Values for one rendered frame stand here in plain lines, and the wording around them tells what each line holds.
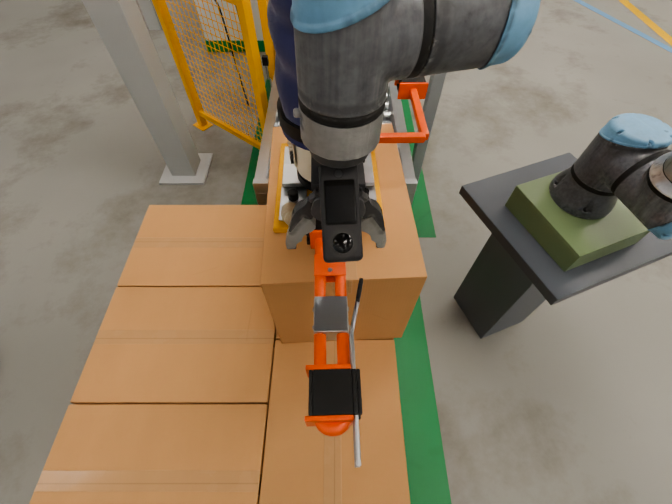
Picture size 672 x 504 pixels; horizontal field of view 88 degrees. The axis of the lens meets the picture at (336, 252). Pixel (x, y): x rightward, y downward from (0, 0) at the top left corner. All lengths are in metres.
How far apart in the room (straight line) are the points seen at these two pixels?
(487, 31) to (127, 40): 1.93
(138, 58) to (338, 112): 1.89
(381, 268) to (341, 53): 0.61
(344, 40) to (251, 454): 1.04
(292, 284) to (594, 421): 1.55
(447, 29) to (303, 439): 1.02
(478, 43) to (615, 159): 0.86
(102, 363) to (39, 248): 1.39
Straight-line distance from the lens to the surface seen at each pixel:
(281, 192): 0.99
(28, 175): 3.21
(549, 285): 1.23
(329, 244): 0.40
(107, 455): 1.29
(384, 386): 1.16
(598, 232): 1.31
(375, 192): 0.98
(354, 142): 0.37
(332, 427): 0.59
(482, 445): 1.78
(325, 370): 0.59
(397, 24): 0.33
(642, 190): 1.15
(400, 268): 0.86
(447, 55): 0.37
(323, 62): 0.33
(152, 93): 2.28
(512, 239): 1.28
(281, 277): 0.85
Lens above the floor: 1.67
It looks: 56 degrees down
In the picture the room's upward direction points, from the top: straight up
